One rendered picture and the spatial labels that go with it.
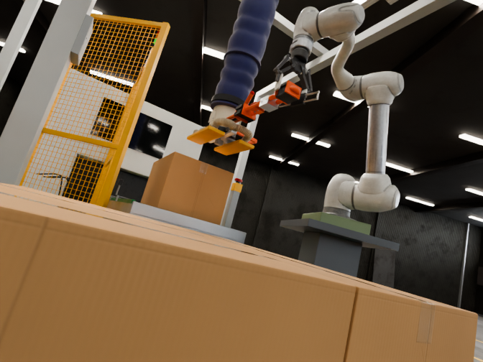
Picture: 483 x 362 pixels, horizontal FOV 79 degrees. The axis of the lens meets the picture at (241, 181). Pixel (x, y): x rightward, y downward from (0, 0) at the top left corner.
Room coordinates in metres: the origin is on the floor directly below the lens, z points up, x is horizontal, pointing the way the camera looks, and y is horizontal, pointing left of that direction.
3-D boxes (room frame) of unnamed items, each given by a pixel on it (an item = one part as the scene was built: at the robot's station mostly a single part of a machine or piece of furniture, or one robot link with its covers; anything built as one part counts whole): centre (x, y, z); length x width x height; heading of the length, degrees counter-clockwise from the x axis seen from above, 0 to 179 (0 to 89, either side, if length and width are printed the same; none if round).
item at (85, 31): (1.91, 1.36, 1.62); 0.20 x 0.05 x 0.30; 28
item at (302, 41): (1.12, -0.10, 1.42); 0.09 x 0.09 x 0.06
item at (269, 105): (1.23, -0.03, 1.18); 0.07 x 0.07 x 0.04; 28
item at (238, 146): (1.68, 0.10, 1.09); 0.34 x 0.10 x 0.05; 28
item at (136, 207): (1.68, 0.20, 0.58); 0.70 x 0.03 x 0.06; 118
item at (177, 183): (1.99, 0.37, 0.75); 0.60 x 0.40 x 0.40; 26
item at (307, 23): (1.12, -0.11, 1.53); 0.13 x 0.11 x 0.16; 48
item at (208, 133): (1.59, 0.27, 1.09); 0.34 x 0.10 x 0.05; 28
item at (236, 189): (2.42, 0.03, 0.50); 0.07 x 0.07 x 1.00; 28
